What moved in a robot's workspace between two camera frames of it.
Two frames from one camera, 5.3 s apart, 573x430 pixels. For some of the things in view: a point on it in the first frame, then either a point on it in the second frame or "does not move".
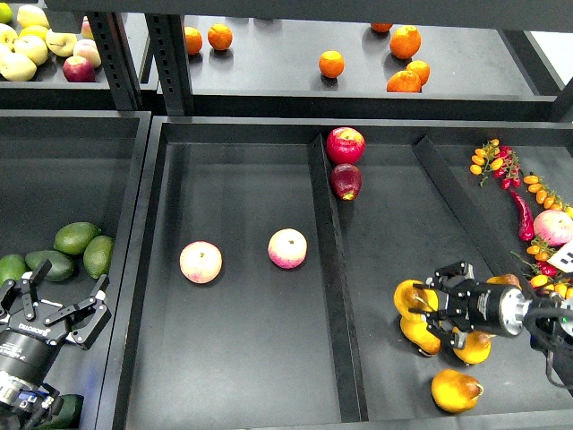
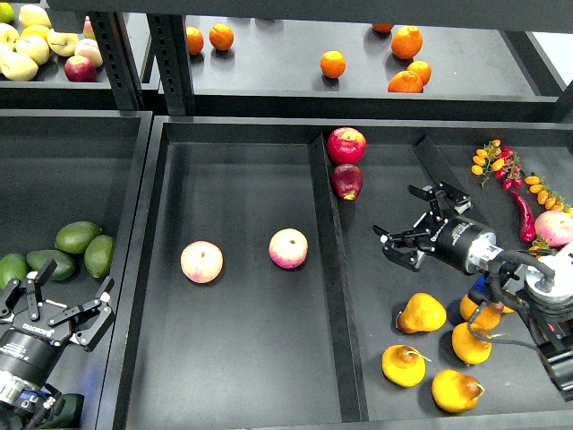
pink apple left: x=200 y=262 does not move
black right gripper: x=468 y=304 → x=444 y=238
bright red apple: x=345 y=145 does not move
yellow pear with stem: x=407 y=296 → x=404 y=365
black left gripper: x=49 y=321 does not move
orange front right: x=405 y=81 does not move
